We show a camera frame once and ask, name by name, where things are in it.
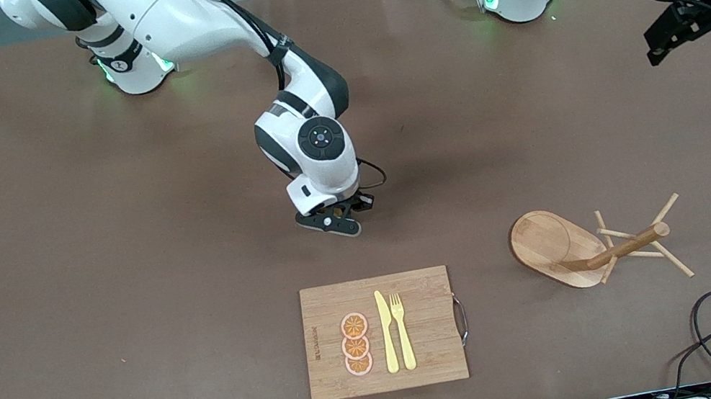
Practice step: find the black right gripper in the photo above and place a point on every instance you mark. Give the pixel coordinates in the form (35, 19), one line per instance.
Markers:
(363, 199)

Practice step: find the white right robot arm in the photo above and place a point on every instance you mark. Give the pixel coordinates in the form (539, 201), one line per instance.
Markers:
(316, 140)

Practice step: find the orange slice toy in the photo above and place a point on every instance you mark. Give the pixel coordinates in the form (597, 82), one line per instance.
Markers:
(354, 325)
(356, 347)
(359, 365)

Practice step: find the yellow plastic knife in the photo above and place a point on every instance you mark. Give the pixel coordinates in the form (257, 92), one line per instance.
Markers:
(388, 340)

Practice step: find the yellow plastic fork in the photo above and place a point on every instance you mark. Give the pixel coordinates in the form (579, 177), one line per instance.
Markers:
(403, 337)

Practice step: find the wooden mug tree stand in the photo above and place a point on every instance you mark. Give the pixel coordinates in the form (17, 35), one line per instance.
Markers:
(542, 243)

